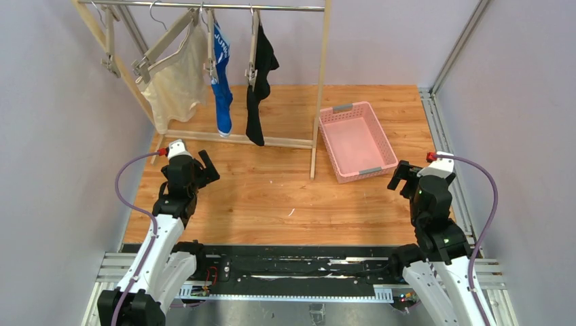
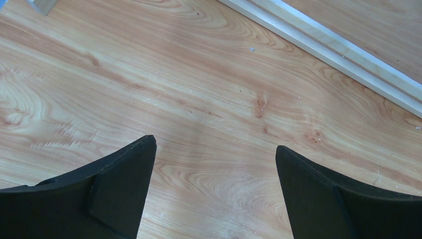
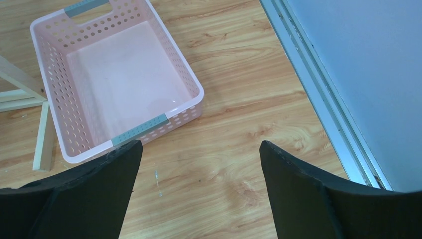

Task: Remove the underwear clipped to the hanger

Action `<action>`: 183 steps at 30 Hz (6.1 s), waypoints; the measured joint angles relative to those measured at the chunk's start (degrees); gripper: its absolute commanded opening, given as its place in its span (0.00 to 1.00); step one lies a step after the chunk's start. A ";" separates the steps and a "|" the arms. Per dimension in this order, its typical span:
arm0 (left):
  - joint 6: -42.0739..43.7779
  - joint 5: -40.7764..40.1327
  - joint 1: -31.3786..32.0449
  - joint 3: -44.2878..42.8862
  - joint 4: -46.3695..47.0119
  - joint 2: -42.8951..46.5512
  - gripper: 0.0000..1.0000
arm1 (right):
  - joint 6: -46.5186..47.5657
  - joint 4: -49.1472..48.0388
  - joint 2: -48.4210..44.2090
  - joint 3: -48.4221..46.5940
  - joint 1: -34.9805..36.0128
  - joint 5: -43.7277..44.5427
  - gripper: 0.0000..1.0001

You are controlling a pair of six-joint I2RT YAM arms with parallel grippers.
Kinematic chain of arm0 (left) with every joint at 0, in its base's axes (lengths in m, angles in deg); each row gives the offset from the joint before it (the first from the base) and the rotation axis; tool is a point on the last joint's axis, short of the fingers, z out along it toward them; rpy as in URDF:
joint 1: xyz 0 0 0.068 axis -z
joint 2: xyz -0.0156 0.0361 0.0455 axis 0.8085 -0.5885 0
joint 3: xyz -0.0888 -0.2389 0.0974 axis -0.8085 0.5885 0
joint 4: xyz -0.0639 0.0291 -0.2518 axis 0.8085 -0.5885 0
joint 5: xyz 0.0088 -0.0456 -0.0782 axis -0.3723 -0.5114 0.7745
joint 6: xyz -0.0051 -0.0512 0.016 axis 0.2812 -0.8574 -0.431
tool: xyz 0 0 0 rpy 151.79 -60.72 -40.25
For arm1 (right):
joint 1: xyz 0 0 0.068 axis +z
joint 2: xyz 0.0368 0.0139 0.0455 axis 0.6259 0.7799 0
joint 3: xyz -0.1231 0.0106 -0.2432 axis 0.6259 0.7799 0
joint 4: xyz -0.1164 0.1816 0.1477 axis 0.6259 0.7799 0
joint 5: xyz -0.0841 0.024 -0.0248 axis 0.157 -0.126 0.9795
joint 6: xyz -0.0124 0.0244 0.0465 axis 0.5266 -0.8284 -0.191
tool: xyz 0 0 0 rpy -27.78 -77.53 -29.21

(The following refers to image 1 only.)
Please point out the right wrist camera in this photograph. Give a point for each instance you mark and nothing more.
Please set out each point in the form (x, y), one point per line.
(441, 164)

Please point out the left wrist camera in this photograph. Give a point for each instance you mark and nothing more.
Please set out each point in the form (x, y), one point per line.
(174, 149)

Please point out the empty beige clip hanger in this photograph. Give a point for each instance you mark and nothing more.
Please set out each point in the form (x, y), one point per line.
(108, 16)

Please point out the aluminium frame post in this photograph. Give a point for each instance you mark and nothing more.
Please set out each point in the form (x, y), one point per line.
(461, 41)

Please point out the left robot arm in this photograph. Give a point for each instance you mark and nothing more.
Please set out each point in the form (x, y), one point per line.
(163, 263)

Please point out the wooden clothes rack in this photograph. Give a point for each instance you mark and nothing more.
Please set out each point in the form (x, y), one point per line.
(97, 29)

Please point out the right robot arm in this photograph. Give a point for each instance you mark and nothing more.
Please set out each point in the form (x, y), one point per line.
(440, 266)

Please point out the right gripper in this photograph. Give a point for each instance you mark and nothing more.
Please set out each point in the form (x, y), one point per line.
(407, 176)

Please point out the beige clip hanger cream underwear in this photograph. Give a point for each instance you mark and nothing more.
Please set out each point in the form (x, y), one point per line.
(141, 67)

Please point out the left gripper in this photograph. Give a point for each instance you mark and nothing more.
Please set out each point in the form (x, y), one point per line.
(200, 169)

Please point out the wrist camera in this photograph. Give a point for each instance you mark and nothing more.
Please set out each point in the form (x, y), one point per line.
(174, 149)
(441, 164)

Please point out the pink plastic basket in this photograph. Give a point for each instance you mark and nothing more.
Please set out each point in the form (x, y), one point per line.
(356, 143)

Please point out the beige clip hanger blue underwear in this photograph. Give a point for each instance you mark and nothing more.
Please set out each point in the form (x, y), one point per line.
(208, 19)

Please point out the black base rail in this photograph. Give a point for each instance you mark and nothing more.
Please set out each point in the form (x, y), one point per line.
(288, 271)

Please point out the beige clip hanger black underwear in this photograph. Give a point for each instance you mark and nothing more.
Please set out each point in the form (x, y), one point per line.
(251, 71)

